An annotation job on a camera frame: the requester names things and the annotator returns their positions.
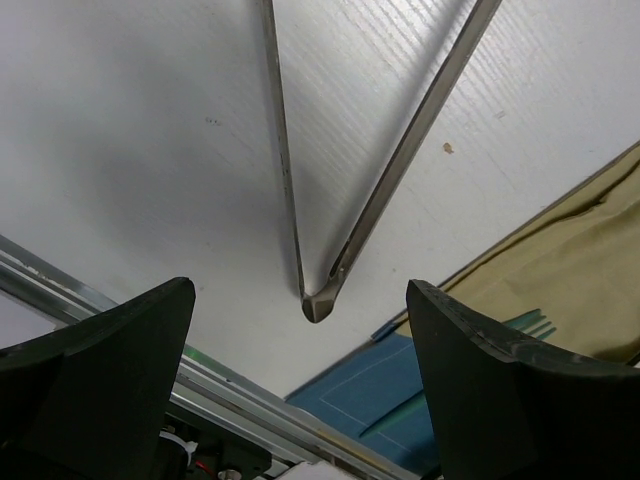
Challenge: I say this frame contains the blue and beige placemat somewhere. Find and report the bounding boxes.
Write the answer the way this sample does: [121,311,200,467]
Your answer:
[288,147,639,477]

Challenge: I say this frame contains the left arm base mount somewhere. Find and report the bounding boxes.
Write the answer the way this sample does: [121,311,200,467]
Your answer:
[149,403,272,479]

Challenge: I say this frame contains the aluminium frame rail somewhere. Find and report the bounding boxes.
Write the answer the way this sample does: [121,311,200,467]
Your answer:
[1,238,415,479]

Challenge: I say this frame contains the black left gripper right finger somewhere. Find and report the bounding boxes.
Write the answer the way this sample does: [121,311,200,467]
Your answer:
[406,280,639,479]

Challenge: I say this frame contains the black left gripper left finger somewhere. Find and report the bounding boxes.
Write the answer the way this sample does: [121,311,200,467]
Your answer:
[1,277,196,479]

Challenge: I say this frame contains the teal fork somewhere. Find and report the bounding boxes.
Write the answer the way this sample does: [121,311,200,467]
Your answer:
[359,308,558,440]

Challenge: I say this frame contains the metal tongs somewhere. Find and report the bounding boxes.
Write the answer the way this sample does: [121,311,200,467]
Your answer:
[258,0,504,326]

